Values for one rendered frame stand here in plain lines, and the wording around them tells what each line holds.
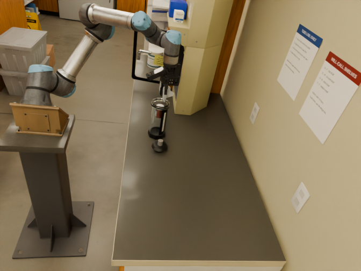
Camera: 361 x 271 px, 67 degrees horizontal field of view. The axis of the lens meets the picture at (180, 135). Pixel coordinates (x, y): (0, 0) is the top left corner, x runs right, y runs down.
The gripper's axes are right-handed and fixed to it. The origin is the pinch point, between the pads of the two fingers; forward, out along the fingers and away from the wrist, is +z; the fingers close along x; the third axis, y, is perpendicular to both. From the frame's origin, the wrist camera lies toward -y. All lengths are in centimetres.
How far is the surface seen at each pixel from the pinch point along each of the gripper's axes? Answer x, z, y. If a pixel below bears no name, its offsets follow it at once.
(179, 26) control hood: 24.3, -31.1, 13.6
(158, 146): -14.9, 22.5, -3.2
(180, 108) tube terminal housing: 20.6, 21.1, 21.8
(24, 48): 208, 55, -91
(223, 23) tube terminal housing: 26, -34, 42
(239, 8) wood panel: 47, -39, 64
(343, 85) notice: -66, -41, 40
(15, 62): 214, 73, -104
